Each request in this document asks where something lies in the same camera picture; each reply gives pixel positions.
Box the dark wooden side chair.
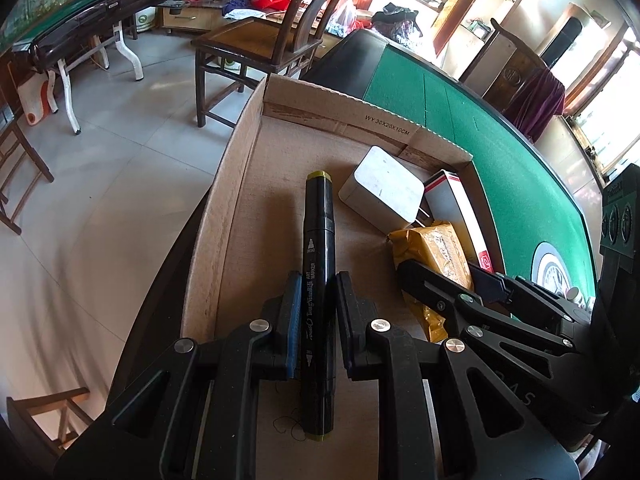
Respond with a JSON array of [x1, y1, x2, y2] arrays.
[[0, 120, 55, 236]]

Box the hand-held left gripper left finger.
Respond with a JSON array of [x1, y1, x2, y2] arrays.
[[52, 270, 306, 480]]

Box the round table centre panel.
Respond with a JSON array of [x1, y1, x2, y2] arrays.
[[531, 241, 598, 311]]

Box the tall carved wooden chair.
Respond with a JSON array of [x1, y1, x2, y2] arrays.
[[457, 17, 566, 143]]

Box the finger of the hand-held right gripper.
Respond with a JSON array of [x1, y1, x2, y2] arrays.
[[469, 265, 594, 342], [397, 259, 592, 382]]

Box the white power adapter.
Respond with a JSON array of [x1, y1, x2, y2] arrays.
[[339, 146, 432, 228]]

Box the window with metal grille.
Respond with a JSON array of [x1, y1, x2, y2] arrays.
[[565, 25, 640, 176]]

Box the black marker with yellow caps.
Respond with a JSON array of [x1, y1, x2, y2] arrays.
[[299, 171, 337, 442]]

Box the red and white carton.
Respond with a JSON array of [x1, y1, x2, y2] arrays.
[[424, 170, 505, 276]]

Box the dark folding mahjong table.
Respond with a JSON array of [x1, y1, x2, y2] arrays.
[[0, 0, 176, 136]]

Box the low wooden cabinet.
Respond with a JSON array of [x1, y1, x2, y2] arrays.
[[157, 0, 236, 36]]

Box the standing air conditioner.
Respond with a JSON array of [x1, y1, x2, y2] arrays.
[[537, 2, 611, 68]]

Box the low wooden stool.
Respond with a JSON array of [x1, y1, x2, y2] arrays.
[[6, 387, 96, 456]]

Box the yellow snack packet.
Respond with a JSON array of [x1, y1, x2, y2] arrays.
[[387, 222, 476, 343]]

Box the white plastic bucket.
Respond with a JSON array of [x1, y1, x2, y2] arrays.
[[134, 6, 162, 33]]

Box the brown wooden chair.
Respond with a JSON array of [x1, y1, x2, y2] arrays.
[[191, 0, 371, 128]]

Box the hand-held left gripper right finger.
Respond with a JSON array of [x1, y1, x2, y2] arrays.
[[336, 270, 581, 480]]

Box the purple cloth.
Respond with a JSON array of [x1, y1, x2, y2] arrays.
[[505, 67, 566, 143]]

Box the green felt mahjong table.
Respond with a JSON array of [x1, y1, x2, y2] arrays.
[[300, 30, 606, 331]]

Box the black crumpled bag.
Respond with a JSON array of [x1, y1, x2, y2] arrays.
[[370, 2, 423, 43]]

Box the shallow cardboard box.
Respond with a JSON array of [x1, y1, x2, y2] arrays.
[[180, 74, 506, 441]]

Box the white and orange board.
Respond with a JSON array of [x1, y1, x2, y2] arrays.
[[19, 70, 58, 126]]

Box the pink clear plastic bag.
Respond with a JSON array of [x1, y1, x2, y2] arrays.
[[327, 0, 358, 36]]

